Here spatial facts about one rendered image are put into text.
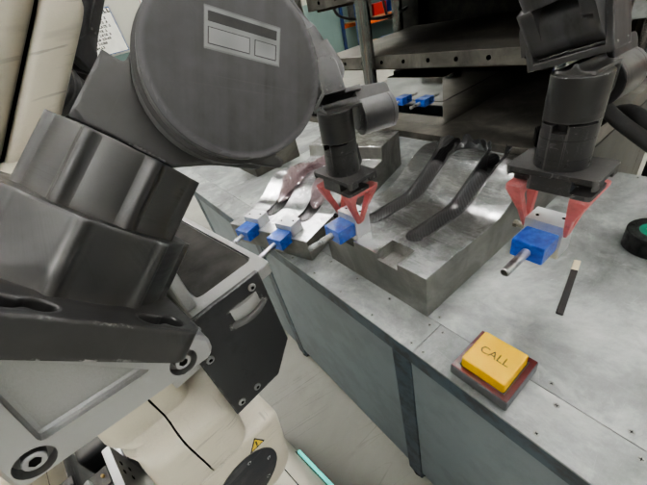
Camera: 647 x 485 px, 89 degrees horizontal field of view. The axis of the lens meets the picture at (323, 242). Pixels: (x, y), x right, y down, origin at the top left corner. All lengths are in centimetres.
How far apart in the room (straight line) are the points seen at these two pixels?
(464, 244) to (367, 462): 93
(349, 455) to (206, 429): 93
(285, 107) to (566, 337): 54
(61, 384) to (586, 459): 50
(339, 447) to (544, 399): 94
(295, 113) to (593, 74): 35
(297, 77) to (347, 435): 131
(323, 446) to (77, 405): 122
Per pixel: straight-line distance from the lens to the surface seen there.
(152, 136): 18
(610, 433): 55
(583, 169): 50
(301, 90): 17
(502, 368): 51
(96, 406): 21
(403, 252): 61
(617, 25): 45
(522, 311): 63
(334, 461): 137
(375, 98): 57
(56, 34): 31
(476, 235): 63
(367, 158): 100
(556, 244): 55
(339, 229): 60
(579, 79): 45
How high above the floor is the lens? 126
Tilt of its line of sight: 35 degrees down
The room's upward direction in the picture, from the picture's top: 15 degrees counter-clockwise
